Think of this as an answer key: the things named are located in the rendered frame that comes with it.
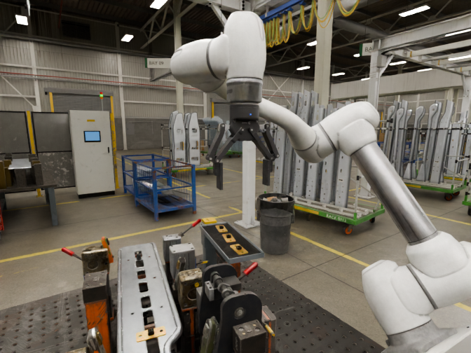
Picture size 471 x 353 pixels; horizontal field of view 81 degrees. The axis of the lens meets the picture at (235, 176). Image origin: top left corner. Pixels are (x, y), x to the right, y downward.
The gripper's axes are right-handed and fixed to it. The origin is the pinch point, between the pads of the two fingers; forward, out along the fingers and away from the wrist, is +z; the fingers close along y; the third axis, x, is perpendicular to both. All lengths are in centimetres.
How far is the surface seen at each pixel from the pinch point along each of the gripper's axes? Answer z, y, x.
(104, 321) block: 59, 39, -40
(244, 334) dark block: 34.3, 5.3, 12.6
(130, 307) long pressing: 46, 30, -27
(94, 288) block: 44, 42, -40
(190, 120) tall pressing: -39, -198, -873
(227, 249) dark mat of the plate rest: 30.1, -4.6, -24.3
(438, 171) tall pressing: 86, -661, -347
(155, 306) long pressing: 46, 22, -24
